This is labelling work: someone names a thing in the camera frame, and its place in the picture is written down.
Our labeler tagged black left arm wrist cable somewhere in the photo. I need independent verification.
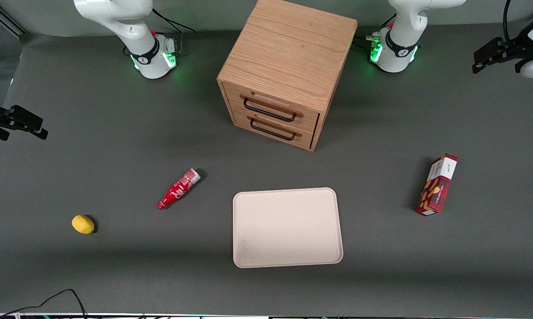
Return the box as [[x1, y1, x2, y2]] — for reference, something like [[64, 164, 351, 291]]
[[503, 0, 516, 43]]

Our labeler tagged long black drawer handle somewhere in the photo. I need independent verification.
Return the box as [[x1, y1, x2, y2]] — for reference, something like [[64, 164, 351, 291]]
[[243, 97, 297, 123]]

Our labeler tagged wooden drawer cabinet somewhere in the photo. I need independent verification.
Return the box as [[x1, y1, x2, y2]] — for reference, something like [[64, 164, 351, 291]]
[[217, 0, 358, 152]]

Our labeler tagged red cola bottle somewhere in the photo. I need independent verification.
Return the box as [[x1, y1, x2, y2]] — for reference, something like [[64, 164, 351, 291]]
[[156, 168, 202, 211]]

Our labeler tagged short black drawer handle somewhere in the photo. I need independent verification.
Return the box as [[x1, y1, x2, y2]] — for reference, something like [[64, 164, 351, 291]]
[[249, 118, 296, 141]]

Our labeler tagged black arm base cable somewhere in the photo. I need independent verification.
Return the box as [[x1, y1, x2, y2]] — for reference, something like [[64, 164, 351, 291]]
[[354, 13, 398, 50], [152, 8, 197, 55]]

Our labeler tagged red cookie box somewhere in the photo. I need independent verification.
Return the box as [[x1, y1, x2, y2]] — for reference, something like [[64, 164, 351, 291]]
[[415, 153, 459, 217]]

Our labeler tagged yellow lemon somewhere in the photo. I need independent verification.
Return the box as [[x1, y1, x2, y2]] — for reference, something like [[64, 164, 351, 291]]
[[71, 214, 95, 235]]

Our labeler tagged thin black table cable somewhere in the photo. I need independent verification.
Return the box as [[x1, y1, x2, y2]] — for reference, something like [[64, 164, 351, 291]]
[[0, 289, 88, 319]]

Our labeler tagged wooden drawer with short handle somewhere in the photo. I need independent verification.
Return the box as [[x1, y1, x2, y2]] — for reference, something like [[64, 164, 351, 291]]
[[232, 111, 315, 150]]

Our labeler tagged black right arm base cable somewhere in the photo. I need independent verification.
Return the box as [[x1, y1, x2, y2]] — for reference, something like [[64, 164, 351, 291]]
[[152, 8, 197, 55]]

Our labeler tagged beige rectangular tray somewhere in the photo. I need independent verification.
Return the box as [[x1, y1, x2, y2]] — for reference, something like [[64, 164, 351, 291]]
[[233, 187, 344, 269]]

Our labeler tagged black metal rail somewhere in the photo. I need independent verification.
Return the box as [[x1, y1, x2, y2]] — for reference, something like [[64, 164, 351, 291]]
[[0, 0, 28, 36]]

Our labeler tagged black left arm base cable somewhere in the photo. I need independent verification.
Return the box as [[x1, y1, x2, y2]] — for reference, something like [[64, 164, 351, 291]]
[[354, 13, 398, 50]]

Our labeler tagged wooden drawer with long handle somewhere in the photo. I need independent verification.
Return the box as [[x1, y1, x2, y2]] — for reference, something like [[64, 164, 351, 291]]
[[223, 83, 320, 133]]

